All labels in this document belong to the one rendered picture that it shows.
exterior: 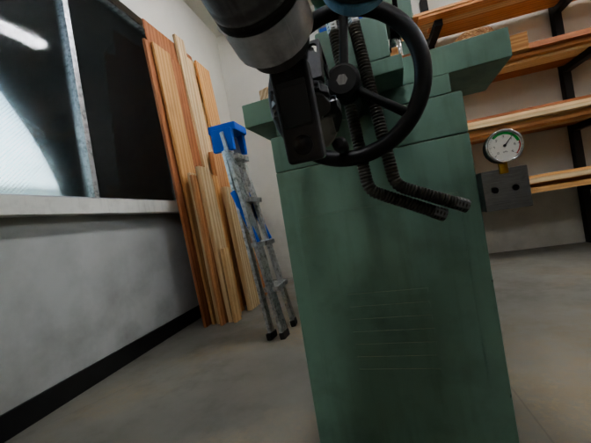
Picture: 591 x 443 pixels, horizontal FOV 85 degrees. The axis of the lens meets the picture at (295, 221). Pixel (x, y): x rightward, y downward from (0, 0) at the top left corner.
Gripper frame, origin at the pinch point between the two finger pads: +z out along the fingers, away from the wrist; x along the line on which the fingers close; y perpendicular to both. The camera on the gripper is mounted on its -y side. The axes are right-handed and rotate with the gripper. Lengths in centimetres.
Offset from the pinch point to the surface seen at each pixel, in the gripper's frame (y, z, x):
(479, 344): -33, 37, -22
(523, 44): 33, 30, -44
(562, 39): 159, 188, -139
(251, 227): 23, 96, 63
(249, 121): 22.7, 17.0, 22.6
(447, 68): 22.3, 17.1, -24.0
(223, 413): -53, 59, 54
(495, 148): 2.3, 17.7, -28.7
